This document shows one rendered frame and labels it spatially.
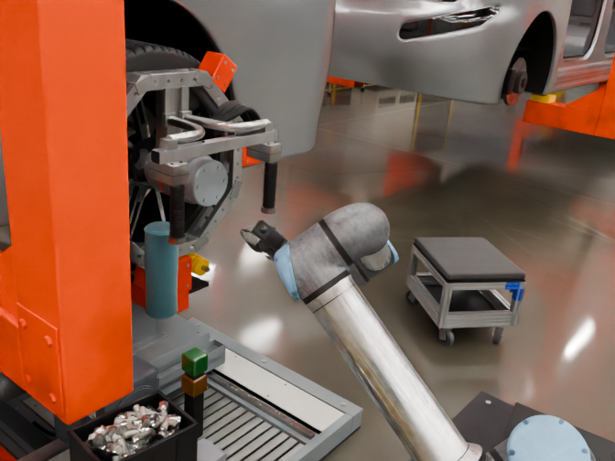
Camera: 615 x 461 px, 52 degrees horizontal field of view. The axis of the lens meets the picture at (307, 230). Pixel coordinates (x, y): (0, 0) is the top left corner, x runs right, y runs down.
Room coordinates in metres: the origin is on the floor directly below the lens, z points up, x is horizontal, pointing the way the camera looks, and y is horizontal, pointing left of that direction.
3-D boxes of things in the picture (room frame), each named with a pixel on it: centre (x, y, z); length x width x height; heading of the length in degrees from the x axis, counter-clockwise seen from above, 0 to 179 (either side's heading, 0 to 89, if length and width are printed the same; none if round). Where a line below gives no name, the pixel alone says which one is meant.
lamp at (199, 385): (1.10, 0.20, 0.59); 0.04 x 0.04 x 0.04; 53
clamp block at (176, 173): (1.47, 0.34, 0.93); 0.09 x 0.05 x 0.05; 53
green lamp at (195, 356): (1.10, 0.20, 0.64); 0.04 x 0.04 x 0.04; 53
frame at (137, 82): (1.73, 0.41, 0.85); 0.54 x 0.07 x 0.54; 143
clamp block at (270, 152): (1.74, 0.14, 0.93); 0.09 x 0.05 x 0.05; 53
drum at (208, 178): (1.68, 0.35, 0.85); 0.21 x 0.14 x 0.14; 53
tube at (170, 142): (1.57, 0.37, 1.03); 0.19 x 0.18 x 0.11; 53
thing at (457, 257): (2.53, -0.70, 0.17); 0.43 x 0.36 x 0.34; 13
